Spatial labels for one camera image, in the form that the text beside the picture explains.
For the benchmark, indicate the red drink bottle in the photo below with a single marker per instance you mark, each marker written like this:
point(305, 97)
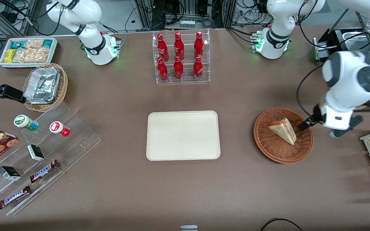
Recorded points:
point(162, 70)
point(198, 69)
point(198, 43)
point(162, 46)
point(179, 45)
point(178, 69)

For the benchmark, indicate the white power strip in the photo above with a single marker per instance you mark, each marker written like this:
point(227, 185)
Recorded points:
point(187, 23)

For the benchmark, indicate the small rice cracker bag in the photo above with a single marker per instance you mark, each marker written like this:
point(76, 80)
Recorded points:
point(34, 43)

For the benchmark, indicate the green lid cup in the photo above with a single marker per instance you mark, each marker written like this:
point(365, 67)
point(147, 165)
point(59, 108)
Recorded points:
point(24, 122)

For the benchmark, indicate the small black box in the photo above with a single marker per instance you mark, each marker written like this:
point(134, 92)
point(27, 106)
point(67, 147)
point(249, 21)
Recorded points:
point(36, 152)
point(9, 173)

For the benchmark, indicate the light wicker basket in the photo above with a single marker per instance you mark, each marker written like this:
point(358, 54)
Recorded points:
point(63, 86)

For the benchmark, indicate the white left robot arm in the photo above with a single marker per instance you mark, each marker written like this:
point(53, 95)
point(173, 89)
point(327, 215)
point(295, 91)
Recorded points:
point(276, 19)

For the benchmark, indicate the clear acrylic stepped display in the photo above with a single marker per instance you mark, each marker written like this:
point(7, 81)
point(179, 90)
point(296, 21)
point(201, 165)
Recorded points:
point(72, 141)

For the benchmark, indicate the stacked foil trays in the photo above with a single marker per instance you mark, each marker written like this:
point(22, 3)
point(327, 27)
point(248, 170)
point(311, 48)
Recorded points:
point(42, 85)

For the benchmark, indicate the yellow snack packet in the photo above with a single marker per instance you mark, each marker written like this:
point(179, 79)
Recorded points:
point(10, 56)

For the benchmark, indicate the red lid cup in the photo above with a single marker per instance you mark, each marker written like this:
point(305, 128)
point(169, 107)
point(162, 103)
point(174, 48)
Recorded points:
point(59, 129)

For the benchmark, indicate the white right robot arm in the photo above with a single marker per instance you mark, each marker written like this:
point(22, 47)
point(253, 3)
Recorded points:
point(92, 41)

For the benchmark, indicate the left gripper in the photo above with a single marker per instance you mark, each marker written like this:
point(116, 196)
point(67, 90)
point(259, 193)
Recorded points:
point(315, 115)

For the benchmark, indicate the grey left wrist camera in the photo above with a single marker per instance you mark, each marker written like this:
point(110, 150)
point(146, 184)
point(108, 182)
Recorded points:
point(348, 126)

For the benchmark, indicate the small grey device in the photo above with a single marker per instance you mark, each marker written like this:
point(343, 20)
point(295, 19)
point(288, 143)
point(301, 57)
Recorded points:
point(189, 228)

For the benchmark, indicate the teal snack packet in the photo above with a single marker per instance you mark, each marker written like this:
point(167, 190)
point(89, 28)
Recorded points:
point(18, 44)
point(47, 43)

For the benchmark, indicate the white snack bin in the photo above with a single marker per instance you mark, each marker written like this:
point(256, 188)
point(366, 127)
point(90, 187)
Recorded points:
point(3, 62)

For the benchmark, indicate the Snickers bar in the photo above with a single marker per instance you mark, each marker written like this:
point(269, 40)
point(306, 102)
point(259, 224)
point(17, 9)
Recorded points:
point(14, 197)
point(43, 171)

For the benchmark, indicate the black food warmer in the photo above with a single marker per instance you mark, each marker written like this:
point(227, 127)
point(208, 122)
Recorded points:
point(336, 41)

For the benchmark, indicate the large rice cracker bag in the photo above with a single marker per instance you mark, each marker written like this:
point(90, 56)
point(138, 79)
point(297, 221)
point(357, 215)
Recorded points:
point(32, 55)

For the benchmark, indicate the triangle sandwich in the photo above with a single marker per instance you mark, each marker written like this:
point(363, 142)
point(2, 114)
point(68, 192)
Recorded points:
point(284, 130)

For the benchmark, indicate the brown wicker basket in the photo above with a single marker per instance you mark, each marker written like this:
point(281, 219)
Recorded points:
point(275, 147)

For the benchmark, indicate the clear acrylic bottle rack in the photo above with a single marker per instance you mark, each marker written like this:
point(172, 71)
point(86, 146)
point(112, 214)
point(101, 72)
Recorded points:
point(188, 77)

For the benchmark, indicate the beige plastic tray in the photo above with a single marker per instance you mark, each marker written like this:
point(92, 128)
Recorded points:
point(183, 136)

